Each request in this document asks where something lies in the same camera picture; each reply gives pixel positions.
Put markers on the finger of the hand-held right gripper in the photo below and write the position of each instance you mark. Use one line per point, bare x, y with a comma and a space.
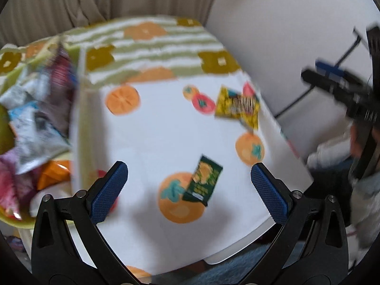
323, 81
332, 69

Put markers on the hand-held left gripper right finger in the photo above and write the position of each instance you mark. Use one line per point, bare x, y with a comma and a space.
268, 190

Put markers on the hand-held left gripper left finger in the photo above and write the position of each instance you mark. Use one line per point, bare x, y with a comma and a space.
108, 190

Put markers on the cream orange stick snack bag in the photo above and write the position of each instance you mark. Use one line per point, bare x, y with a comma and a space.
55, 173

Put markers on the dark green snack packet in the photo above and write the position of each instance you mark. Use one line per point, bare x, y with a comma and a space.
203, 181

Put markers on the white snack bag yellow edge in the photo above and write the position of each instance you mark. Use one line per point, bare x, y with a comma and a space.
38, 136

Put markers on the yellow snack packet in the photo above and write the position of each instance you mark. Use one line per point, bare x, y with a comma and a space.
237, 107

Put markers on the yellow green basket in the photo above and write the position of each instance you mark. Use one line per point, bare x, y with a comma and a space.
17, 222

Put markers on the pink marshmallow snack bag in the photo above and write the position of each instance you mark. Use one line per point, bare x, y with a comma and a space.
9, 187

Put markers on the silver corn roll snack bag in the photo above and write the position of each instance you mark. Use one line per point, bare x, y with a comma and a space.
23, 92

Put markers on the person's right forearm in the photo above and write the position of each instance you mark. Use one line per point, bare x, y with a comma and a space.
366, 210

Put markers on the white fuzzy clothing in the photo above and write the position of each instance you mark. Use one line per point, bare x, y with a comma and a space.
329, 151

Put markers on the orange fruit print tablecloth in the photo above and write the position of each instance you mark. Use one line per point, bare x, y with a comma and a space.
166, 124

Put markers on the dark red snack bag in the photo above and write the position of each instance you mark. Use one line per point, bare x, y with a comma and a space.
62, 71

